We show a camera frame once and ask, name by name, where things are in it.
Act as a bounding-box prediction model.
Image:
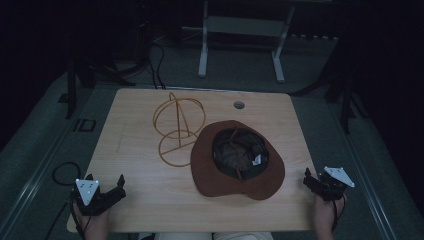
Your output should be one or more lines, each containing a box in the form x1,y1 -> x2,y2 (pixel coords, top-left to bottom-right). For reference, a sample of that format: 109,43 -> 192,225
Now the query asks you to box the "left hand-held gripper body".
71,178 -> 122,217

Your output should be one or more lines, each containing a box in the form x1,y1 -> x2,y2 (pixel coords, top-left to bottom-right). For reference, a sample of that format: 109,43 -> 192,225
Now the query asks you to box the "person's right hand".
312,193 -> 348,234

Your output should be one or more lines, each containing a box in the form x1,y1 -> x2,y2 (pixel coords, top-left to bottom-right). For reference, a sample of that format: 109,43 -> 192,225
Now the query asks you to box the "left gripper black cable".
43,194 -> 88,240

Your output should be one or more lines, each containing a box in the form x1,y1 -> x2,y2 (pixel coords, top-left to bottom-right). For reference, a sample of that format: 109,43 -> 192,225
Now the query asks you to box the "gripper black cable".
330,195 -> 347,232
43,194 -> 88,240

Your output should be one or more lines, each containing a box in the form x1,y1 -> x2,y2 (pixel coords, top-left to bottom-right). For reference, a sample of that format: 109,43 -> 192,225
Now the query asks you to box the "black floor cable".
147,42 -> 167,90

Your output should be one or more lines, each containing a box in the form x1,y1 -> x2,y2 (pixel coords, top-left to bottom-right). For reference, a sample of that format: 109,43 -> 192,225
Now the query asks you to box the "looped black cable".
51,161 -> 82,187

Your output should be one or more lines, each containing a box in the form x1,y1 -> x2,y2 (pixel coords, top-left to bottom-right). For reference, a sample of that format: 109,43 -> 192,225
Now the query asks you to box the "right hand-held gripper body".
312,166 -> 356,202

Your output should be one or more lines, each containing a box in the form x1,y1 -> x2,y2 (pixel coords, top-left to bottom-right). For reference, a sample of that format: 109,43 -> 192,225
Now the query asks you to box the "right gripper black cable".
330,195 -> 347,232

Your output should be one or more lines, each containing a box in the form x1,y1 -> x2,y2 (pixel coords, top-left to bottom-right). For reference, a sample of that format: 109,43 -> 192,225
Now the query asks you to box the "dark metal stand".
293,66 -> 370,135
57,56 -> 137,120

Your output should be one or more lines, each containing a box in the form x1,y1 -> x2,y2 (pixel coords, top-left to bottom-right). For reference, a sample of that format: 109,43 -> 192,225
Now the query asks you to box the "brown brimmed hat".
189,119 -> 287,201

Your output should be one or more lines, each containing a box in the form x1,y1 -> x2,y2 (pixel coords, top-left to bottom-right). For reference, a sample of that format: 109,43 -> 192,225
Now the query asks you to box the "white metal stand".
197,0 -> 297,84

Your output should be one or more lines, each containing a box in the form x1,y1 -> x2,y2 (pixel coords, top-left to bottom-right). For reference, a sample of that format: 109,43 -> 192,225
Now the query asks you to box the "black rectangular floor bracket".
72,118 -> 97,133

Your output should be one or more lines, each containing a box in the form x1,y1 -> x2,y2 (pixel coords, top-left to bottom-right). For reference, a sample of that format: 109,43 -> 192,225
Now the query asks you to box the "gold wire hat stand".
152,91 -> 207,168

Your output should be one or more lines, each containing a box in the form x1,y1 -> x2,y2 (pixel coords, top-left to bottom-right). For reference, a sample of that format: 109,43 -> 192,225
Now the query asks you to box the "person's left hand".
72,202 -> 112,240

